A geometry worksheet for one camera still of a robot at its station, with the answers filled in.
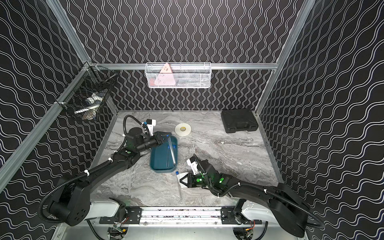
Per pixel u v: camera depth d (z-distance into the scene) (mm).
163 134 765
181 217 757
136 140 637
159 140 713
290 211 418
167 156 950
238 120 1069
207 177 612
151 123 753
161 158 933
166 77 901
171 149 780
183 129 1094
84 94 919
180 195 812
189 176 720
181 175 767
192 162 734
